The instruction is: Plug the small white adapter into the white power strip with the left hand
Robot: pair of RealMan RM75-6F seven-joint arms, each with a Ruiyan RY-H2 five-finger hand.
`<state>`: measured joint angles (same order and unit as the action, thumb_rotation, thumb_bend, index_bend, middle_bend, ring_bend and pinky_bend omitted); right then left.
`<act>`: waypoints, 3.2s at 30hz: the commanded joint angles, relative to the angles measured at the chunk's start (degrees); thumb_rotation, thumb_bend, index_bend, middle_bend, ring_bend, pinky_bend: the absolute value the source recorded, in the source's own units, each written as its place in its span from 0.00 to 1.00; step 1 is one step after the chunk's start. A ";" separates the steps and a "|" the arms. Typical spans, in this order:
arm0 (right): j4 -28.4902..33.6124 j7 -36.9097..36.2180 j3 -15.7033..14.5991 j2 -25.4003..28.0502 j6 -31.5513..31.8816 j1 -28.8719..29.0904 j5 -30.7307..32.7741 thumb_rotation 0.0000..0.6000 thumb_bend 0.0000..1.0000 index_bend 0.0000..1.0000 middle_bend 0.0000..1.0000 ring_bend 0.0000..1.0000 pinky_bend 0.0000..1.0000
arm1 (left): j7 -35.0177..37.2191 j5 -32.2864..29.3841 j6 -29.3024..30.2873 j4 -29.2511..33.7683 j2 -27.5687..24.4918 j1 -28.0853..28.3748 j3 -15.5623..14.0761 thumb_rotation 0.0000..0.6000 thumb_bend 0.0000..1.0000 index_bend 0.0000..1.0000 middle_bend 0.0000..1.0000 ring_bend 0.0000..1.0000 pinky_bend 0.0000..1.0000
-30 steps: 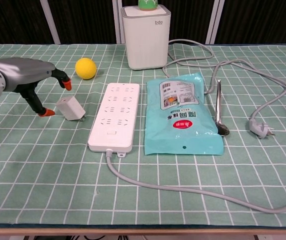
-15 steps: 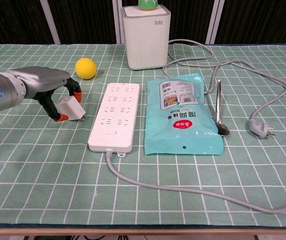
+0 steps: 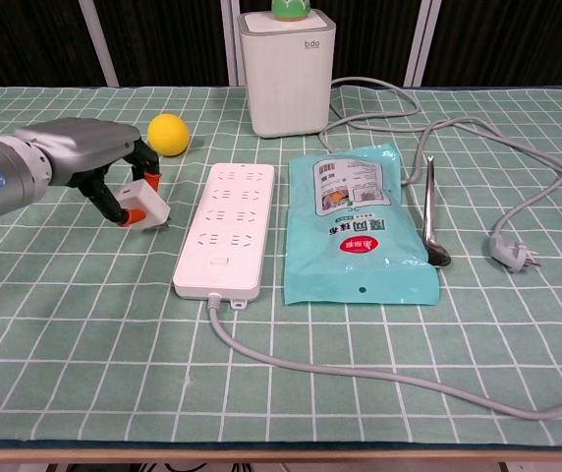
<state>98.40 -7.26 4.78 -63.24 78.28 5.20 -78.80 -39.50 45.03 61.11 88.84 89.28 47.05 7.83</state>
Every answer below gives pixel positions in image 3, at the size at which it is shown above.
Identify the green checked tablecloth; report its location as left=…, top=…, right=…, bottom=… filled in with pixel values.
left=0, top=84, right=562, bottom=449

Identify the grey power strip cable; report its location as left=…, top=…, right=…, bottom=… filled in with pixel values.
left=205, top=292, right=562, bottom=422

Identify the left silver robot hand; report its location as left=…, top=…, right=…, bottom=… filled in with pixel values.
left=15, top=117, right=162, bottom=228

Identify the yellow ball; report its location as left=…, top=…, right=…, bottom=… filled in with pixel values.
left=146, top=113, right=192, bottom=157

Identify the white power strip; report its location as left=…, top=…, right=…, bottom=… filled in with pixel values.
left=171, top=162, right=276, bottom=311

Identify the white metal frame post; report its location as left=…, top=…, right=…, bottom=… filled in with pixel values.
left=401, top=0, right=443, bottom=89
left=77, top=0, right=120, bottom=89
left=220, top=0, right=243, bottom=86

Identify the metal spoon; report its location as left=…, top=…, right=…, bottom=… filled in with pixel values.
left=421, top=154, right=454, bottom=269

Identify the green ceramic ornament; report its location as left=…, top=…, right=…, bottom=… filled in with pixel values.
left=269, top=0, right=310, bottom=25

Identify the white bdo appliance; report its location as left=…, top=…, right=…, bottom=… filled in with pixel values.
left=238, top=10, right=337, bottom=140

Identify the teal cleaning cloth bag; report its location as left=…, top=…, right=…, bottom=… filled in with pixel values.
left=280, top=140, right=442, bottom=307

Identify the grey appliance cable with plug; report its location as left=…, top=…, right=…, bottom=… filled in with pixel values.
left=317, top=76, right=562, bottom=274

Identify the white power adapter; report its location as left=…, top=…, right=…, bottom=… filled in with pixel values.
left=113, top=179, right=173, bottom=232

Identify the dark pleated curtain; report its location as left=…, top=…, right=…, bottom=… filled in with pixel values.
left=0, top=0, right=562, bottom=89

